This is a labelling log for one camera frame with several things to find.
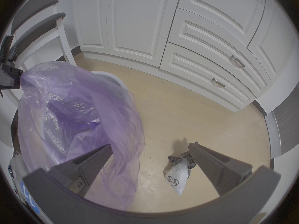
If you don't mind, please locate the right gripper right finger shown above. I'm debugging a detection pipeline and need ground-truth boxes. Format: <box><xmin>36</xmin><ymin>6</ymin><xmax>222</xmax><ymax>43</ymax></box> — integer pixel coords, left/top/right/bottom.
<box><xmin>188</xmin><ymin>141</ymin><xmax>254</xmax><ymax>198</ymax></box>

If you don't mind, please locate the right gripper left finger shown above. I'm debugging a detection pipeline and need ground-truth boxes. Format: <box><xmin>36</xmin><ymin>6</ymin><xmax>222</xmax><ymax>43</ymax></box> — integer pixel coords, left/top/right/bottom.
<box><xmin>50</xmin><ymin>144</ymin><xmax>113</xmax><ymax>198</ymax></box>

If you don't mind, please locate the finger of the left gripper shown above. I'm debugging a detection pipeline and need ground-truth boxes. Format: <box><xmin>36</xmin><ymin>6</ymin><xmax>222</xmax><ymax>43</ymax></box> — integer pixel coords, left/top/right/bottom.
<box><xmin>0</xmin><ymin>63</ymin><xmax>24</xmax><ymax>90</ymax></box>

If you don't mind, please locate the purple plastic bag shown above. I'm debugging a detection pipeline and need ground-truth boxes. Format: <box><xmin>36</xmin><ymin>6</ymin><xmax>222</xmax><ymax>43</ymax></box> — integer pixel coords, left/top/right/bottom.
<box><xmin>18</xmin><ymin>61</ymin><xmax>146</xmax><ymax>210</ymax></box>

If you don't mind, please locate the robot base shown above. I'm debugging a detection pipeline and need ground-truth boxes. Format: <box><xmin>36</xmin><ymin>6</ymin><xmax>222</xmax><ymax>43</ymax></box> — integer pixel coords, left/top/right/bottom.
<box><xmin>7</xmin><ymin>148</ymin><xmax>41</xmax><ymax>216</ymax></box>

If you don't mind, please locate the white trash bin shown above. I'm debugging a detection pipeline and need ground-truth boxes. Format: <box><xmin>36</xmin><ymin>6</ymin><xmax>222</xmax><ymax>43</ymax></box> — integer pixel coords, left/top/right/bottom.
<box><xmin>33</xmin><ymin>71</ymin><xmax>128</xmax><ymax>158</ymax></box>

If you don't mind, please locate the clear printed wrapper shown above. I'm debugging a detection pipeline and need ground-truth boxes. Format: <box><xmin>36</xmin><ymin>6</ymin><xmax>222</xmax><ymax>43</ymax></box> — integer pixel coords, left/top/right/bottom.
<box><xmin>164</xmin><ymin>151</ymin><xmax>197</xmax><ymax>196</ymax></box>

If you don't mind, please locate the grey seat white chair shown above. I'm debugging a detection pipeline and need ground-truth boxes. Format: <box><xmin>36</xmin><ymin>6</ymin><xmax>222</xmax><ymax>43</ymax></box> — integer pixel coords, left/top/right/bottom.
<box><xmin>3</xmin><ymin>0</ymin><xmax>77</xmax><ymax>97</ymax></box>

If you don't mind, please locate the grey ribbed panel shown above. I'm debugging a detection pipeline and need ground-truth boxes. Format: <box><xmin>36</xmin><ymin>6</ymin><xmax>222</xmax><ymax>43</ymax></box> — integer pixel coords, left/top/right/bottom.
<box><xmin>265</xmin><ymin>85</ymin><xmax>299</xmax><ymax>159</ymax></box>

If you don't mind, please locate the white wardrobe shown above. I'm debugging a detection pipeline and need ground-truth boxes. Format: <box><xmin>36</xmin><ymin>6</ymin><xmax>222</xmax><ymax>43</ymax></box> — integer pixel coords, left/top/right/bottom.
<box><xmin>71</xmin><ymin>0</ymin><xmax>298</xmax><ymax>112</ymax></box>

